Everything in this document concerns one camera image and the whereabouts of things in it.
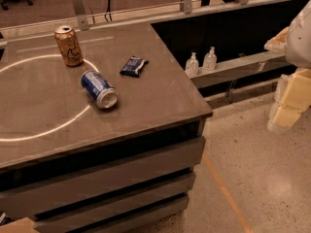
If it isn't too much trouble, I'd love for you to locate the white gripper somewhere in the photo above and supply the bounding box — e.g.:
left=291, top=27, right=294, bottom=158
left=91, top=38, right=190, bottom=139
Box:
left=264, top=0, right=311, bottom=133

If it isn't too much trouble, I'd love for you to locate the blue pepsi can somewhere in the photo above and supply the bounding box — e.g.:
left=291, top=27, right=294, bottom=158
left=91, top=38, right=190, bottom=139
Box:
left=81, top=70, right=118, bottom=109

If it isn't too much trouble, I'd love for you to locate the gold soda can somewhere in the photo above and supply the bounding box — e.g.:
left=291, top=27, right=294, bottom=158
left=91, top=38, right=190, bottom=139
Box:
left=54, top=25, right=84, bottom=67

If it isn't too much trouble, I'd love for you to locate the clear sanitizer bottle right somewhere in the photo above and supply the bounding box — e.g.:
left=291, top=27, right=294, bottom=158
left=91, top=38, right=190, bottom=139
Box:
left=202, top=47, right=217, bottom=71

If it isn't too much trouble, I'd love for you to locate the clear sanitizer bottle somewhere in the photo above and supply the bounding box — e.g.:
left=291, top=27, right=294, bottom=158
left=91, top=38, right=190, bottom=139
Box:
left=202, top=47, right=217, bottom=71
left=185, top=52, right=198, bottom=77

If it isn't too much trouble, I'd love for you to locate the clear sanitizer bottle left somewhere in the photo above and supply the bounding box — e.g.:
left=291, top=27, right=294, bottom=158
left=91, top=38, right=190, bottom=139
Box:
left=185, top=52, right=198, bottom=77

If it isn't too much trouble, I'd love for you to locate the dark blue snack packet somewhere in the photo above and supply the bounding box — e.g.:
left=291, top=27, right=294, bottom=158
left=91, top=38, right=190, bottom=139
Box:
left=120, top=56, right=149, bottom=78

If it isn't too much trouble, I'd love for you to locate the grey drawer cabinet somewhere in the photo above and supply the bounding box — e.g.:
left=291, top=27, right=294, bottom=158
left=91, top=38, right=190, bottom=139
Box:
left=0, top=117, right=205, bottom=233

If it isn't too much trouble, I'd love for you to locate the cardboard box corner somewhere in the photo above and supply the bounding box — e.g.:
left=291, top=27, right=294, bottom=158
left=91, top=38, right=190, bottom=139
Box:
left=0, top=217, right=39, bottom=233

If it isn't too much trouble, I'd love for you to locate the metal railing frame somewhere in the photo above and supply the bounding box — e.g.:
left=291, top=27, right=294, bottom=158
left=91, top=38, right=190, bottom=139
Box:
left=0, top=0, right=292, bottom=46

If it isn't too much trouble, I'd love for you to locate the black hanging cable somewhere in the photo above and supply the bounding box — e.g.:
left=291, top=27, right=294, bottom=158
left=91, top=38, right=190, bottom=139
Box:
left=103, top=0, right=114, bottom=22

